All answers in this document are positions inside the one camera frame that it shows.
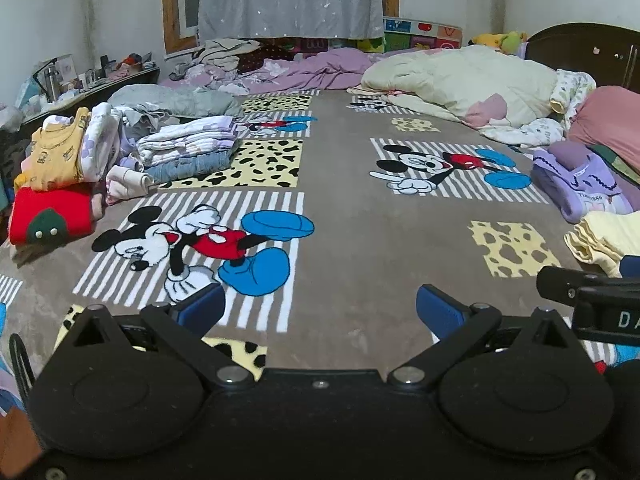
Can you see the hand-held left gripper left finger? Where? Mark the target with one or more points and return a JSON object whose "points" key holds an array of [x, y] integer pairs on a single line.
{"points": [[200, 307]]}

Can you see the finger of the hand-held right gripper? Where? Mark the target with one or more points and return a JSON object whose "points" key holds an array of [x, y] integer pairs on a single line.
{"points": [[557, 282]]}

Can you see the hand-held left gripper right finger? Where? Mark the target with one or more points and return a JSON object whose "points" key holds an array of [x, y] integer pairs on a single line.
{"points": [[442, 310]]}

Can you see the yellow cartoon print garment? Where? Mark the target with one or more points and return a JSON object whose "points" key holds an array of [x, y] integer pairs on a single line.
{"points": [[55, 155]]}

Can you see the folded white purple clothes stack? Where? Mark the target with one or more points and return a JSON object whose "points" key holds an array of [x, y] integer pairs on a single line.
{"points": [[185, 137]]}

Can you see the heap of crumpled clothes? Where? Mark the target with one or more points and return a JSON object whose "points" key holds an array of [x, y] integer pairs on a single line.
{"points": [[220, 55]]}

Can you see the pale yellow folded garment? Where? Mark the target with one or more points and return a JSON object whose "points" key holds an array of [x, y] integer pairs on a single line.
{"points": [[605, 240]]}

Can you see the folded purple hoodie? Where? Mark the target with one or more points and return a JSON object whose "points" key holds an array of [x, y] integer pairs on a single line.
{"points": [[575, 180]]}

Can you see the dark green garment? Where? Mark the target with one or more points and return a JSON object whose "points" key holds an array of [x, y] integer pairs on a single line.
{"points": [[620, 165]]}

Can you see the cartoon mouse printed blanket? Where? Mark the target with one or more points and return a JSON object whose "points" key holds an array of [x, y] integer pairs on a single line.
{"points": [[350, 210]]}

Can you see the folded blue jeans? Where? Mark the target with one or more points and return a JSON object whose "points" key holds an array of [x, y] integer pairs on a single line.
{"points": [[195, 167]]}

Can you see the small pink white garment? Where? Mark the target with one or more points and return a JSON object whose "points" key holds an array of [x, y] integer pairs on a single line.
{"points": [[125, 181]]}

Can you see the white floral blanket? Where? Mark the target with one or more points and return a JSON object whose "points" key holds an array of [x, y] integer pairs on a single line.
{"points": [[530, 132]]}

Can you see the pink pillow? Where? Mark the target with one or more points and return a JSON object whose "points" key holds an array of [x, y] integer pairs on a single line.
{"points": [[610, 115]]}

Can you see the red folded sweater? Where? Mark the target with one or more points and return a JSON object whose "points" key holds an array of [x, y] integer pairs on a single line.
{"points": [[50, 212]]}

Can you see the white purple floral garment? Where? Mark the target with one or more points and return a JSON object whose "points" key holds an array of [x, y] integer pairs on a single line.
{"points": [[97, 140]]}

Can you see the grey crumpled garment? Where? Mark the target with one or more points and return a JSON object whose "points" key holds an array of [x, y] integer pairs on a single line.
{"points": [[165, 97]]}

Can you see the dark wooden headboard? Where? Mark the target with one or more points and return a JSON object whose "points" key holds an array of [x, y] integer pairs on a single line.
{"points": [[575, 50]]}

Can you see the cream quilt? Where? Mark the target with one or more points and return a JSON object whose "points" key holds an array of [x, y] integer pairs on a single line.
{"points": [[450, 75]]}

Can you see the cluttered dark desk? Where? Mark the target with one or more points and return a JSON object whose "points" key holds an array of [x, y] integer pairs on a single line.
{"points": [[100, 91]]}

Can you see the yellow plush toy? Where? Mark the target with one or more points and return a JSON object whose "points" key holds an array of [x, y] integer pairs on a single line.
{"points": [[500, 40]]}

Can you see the metal bottle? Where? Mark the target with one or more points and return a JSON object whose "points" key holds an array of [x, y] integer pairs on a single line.
{"points": [[52, 85]]}

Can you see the purple quilt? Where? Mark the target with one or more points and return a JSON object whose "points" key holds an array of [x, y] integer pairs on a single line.
{"points": [[320, 67]]}

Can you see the colourful foam mat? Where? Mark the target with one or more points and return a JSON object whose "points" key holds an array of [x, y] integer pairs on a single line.
{"points": [[425, 32]]}

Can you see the wooden window frame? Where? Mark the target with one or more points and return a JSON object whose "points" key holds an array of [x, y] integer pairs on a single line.
{"points": [[172, 10]]}

